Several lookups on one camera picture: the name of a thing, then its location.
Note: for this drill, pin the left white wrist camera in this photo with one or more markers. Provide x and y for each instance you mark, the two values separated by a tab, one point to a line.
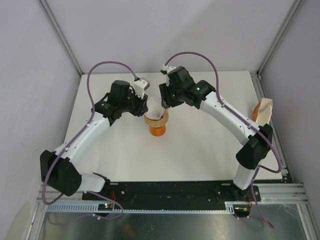
140	85

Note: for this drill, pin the aluminium frame post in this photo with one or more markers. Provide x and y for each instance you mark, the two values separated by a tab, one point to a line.
281	33
52	20

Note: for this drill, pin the grey slotted cable duct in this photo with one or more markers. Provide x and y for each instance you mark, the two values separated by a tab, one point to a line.
197	208

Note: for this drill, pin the wooden dripper ring holder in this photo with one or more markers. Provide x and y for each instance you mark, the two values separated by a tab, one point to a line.
157	123

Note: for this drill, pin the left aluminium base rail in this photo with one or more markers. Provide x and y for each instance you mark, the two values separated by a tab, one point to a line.
51	194

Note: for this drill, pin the white paper coffee filter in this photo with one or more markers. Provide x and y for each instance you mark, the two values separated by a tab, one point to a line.
155	109

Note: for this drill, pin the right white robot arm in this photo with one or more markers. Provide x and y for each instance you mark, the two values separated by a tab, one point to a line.
255	139

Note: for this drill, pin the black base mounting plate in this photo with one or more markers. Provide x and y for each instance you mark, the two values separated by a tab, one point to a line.
174	193

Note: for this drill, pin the right aluminium frame post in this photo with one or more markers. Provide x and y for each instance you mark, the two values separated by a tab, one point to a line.
281	33

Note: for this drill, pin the left aluminium frame post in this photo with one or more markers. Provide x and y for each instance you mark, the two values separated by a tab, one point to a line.
52	20

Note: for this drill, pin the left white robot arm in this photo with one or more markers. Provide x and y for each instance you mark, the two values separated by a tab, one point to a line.
59	167

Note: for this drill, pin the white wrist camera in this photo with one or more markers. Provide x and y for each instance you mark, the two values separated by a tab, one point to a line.
140	85
167	69

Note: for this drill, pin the right aluminium table rail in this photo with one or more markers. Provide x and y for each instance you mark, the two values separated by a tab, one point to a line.
286	191

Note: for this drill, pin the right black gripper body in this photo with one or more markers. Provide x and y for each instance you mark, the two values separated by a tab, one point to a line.
172	97

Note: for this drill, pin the paper coffee filter stack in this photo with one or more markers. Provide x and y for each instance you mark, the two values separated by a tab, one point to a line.
262	113

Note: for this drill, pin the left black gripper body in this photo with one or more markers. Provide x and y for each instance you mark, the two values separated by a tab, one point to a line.
133	104

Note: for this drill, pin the orange glass carafe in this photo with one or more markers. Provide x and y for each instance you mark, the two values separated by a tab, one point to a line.
157	132

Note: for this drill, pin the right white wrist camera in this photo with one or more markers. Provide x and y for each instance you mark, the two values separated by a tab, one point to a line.
167	69

